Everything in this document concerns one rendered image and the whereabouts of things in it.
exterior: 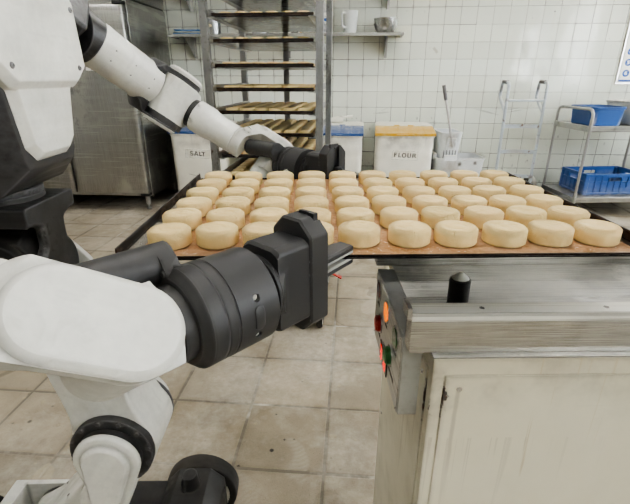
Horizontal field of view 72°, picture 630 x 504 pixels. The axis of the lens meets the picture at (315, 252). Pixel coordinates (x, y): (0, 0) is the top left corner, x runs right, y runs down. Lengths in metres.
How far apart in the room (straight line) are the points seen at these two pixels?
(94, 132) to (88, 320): 4.19
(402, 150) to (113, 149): 2.61
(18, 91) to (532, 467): 0.87
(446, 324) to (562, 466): 0.31
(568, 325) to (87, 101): 4.19
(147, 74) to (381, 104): 3.87
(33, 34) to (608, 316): 0.82
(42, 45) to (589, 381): 0.85
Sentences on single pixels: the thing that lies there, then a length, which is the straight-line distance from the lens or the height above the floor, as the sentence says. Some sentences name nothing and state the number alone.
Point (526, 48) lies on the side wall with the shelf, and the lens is 5.01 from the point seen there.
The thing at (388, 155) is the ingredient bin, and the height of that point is 0.52.
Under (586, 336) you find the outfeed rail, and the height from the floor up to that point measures 0.86.
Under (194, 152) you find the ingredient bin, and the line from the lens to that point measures 4.38.
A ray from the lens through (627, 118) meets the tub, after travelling 4.78.
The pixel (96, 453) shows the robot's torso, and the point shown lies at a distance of 0.86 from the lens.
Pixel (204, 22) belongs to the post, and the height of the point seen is 1.38.
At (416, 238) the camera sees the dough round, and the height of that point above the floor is 1.01.
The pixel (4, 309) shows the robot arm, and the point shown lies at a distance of 0.30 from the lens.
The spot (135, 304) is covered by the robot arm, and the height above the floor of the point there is 1.04.
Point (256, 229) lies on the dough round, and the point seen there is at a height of 1.02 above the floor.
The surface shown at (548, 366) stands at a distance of 0.68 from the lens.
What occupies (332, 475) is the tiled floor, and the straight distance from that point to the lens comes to 1.56.
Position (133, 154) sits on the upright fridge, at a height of 0.54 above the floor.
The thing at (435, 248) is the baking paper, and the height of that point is 1.00.
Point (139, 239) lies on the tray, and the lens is 0.58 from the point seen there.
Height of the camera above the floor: 1.18
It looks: 22 degrees down
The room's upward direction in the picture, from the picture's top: straight up
